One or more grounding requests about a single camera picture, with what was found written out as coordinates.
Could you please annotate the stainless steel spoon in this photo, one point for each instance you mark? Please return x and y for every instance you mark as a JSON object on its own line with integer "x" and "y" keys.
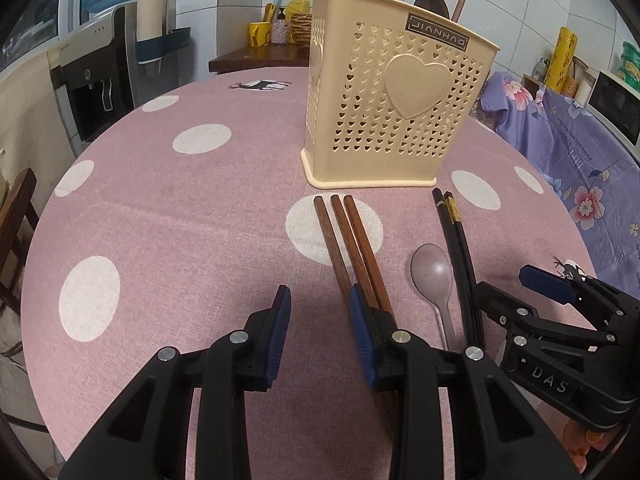
{"x": 435, "y": 6}

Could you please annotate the cream plastic utensil holder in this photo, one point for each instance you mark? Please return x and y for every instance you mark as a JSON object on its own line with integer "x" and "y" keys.
{"x": 390, "y": 85}

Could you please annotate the yellow rolled mat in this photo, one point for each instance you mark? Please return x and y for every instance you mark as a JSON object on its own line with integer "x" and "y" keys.
{"x": 560, "y": 74}

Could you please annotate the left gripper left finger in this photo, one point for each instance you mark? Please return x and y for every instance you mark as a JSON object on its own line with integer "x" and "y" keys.
{"x": 144, "y": 433}

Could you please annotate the purple floral cloth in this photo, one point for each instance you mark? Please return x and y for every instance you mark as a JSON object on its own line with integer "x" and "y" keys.
{"x": 595, "y": 178}

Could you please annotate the water dispenser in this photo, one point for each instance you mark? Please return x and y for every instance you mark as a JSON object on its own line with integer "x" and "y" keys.
{"x": 103, "y": 72}

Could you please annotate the paper cup stack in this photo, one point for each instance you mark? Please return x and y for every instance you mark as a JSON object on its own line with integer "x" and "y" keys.
{"x": 151, "y": 19}

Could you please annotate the small wooden stool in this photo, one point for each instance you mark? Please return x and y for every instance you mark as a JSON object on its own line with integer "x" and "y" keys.
{"x": 17, "y": 208}

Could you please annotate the wicker textured sink basin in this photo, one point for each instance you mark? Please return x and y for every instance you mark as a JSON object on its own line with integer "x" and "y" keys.
{"x": 300, "y": 29}

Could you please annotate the yellow mug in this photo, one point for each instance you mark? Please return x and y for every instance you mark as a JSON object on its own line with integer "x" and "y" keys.
{"x": 259, "y": 34}

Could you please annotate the pink polka dot tablecloth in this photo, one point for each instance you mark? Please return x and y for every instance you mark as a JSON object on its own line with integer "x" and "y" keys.
{"x": 186, "y": 216}

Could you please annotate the dark wooden counter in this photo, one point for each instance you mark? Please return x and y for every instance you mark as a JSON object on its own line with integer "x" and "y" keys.
{"x": 252, "y": 58}

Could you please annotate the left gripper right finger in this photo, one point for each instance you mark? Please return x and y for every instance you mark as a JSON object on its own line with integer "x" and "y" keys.
{"x": 497, "y": 433}

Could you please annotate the sliding glass window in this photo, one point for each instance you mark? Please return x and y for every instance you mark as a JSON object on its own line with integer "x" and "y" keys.
{"x": 37, "y": 24}

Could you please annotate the person right hand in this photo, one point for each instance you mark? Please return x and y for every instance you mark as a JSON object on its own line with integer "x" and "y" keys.
{"x": 579, "y": 441}

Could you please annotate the white microwave oven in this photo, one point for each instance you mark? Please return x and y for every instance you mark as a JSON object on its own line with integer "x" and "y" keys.
{"x": 616, "y": 105}

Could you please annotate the yellow soap dispenser bottle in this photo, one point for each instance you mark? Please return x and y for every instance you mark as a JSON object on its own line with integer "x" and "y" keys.
{"x": 297, "y": 7}

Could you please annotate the translucent plastic spoon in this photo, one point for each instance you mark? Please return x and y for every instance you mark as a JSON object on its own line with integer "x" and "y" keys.
{"x": 431, "y": 274}

